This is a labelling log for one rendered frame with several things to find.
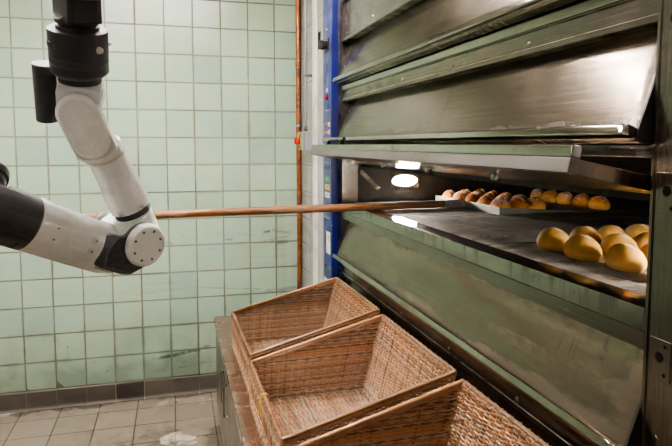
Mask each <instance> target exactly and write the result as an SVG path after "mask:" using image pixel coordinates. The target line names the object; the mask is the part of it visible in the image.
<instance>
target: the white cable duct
mask: <svg viewBox="0 0 672 446"><path fill-rule="evenodd" d="M312 128H313V144H318V67H317V0H312ZM313 205H318V156H316V155H313ZM316 283H318V213H313V284H316Z"/></svg>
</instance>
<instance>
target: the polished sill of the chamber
mask: <svg viewBox="0 0 672 446"><path fill-rule="evenodd" d="M344 212H345V213H348V214H350V215H353V216H355V217H358V218H360V219H363V220H365V221H368V222H370V223H373V224H375V225H378V226H380V227H383V228H385V229H388V230H391V231H393V232H396V233H398V234H401V235H403V236H406V237H408V238H411V239H413V240H416V241H418V242H421V243H423V244H426V245H428V246H431V247H433V248H436V249H438V250H441V251H443V252H446V253H448V254H451V255H453V256H456V257H458V258H461V259H463V260H466V261H468V262H471V263H473V264H476V265H478V266H481V267H483V268H486V269H488V270H491V271H493V272H496V273H498V274H501V275H503V276H506V277H509V278H511V279H514V280H516V281H519V282H521V283H524V284H526V285H529V286H531V287H534V288H536V289H539V290H541V291H544V292H546V293H549V294H551V295H554V296H556V297H559V298H561V299H564V300H566V301H569V302H571V303H574V304H576V305H579V306H581V307H584V308H586V309H589V310H591V311H594V312H596V313H599V314H601V315H604V316H606V317H609V318H611V319H614V320H616V321H619V322H621V323H624V324H627V325H629V326H632V327H634V328H637V329H639V330H642V331H644V327H645V304H646V296H644V295H640V294H637V293H634V292H631V291H628V290H625V289H622V288H619V287H616V286H613V285H609V284H606V283H603V282H600V281H597V280H594V279H591V278H588V277H585V276H581V275H578V274H575V273H572V272H569V271H566V270H563V269H560V268H557V267H553V266H550V265H547V264H544V263H541V262H538V261H535V260H532V259H529V258H526V257H522V256H519V255H516V254H513V253H510V252H507V251H504V250H501V249H498V248H494V247H491V246H488V245H485V244H482V243H479V242H476V241H473V240H470V239H467V238H463V237H460V236H457V235H454V234H451V233H448V232H445V231H442V230H439V229H435V228H432V227H429V226H426V225H423V224H420V223H417V222H414V221H411V220H408V219H404V218H401V217H398V216H395V215H392V214H389V213H386V212H383V211H380V210H370V211H344Z"/></svg>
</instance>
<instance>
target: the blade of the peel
mask: <svg viewBox="0 0 672 446"><path fill-rule="evenodd" d="M446 199H453V198H447V197H442V196H437V195H435V201H438V200H446ZM464 208H469V209H474V210H478V211H483V212H488V213H493V214H497V215H509V214H532V213H554V212H577V211H581V210H575V209H569V208H562V207H556V206H550V205H546V209H524V208H500V207H495V206H490V205H485V204H479V203H474V202H469V201H466V207H464Z"/></svg>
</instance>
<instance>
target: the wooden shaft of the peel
mask: <svg viewBox="0 0 672 446"><path fill-rule="evenodd" d="M445 206H446V202H445V200H438V201H410V202H382V203H354V204H325V205H297V206H269V207H241V208H213V209H185V210H157V211H153V213H154V215H155V217H156V219H166V218H192V217H217V216H242V215H268V214H293V213H319V212H344V211H370V210H395V209H420V208H445ZM101 213H103V212H101ZM101 213H82V214H84V215H86V216H89V217H92V218H94V219H96V217H97V216H99V215H100V214H101Z"/></svg>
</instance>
